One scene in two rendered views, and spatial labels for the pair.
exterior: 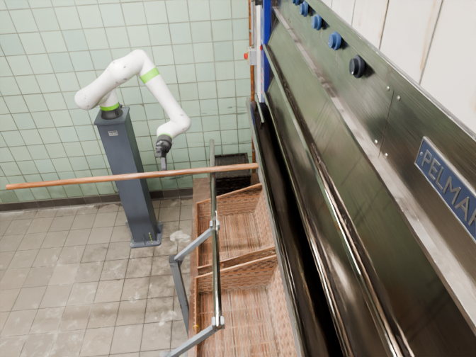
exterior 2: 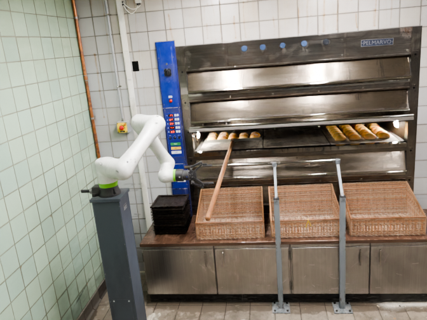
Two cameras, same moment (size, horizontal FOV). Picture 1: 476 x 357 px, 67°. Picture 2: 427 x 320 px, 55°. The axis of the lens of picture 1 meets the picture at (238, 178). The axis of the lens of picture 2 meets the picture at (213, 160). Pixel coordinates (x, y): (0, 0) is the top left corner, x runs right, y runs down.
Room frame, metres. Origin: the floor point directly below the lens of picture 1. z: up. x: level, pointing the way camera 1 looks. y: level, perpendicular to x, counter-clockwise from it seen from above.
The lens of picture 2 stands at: (1.07, 3.25, 2.10)
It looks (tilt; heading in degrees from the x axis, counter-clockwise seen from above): 16 degrees down; 281
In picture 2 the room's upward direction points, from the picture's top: 5 degrees counter-clockwise
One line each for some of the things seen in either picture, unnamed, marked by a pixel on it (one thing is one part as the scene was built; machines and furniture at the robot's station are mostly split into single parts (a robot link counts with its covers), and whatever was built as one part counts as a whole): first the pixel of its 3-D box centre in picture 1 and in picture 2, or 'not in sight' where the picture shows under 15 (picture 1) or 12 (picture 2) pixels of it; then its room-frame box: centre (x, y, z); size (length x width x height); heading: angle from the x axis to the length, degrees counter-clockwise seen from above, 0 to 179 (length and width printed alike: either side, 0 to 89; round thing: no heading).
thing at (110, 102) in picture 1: (104, 93); (107, 171); (2.22, 0.84, 1.36); 0.16 x 0.13 x 0.19; 153
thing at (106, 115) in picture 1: (112, 106); (101, 190); (2.29, 0.83, 1.23); 0.26 x 0.15 x 0.06; 3
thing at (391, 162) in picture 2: not in sight; (297, 165); (0.99, -0.26, 1.02); 1.79 x 0.11 x 0.19; 2
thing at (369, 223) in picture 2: not in sight; (379, 207); (0.35, -0.02, 0.72); 0.56 x 0.49 x 0.28; 2
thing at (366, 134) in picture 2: not in sight; (356, 130); (0.42, -0.72, 1.21); 0.61 x 0.48 x 0.06; 92
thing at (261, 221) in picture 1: (234, 229); (230, 211); (1.56, 0.04, 0.72); 0.56 x 0.49 x 0.28; 4
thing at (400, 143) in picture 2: not in sight; (296, 149); (0.99, -0.28, 1.16); 1.80 x 0.06 x 0.04; 2
